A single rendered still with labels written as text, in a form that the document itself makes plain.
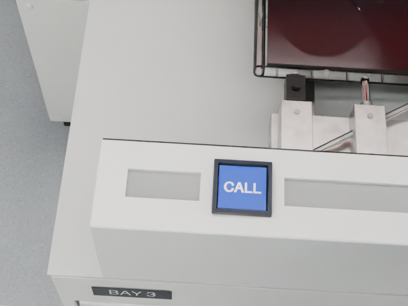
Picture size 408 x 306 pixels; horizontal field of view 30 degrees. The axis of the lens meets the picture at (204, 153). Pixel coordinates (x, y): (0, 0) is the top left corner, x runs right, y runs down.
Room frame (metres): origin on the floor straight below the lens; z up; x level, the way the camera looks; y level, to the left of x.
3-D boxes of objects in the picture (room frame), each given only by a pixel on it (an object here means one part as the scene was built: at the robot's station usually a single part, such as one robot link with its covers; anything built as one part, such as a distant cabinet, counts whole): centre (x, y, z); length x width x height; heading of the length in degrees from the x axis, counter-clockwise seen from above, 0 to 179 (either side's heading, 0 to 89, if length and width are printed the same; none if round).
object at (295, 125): (0.42, -0.10, 0.89); 0.08 x 0.03 x 0.03; 0
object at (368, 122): (0.42, -0.18, 0.89); 0.08 x 0.03 x 0.03; 0
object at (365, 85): (0.48, -0.18, 0.89); 0.05 x 0.01 x 0.01; 0
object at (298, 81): (0.48, -0.10, 0.90); 0.04 x 0.02 x 0.03; 0
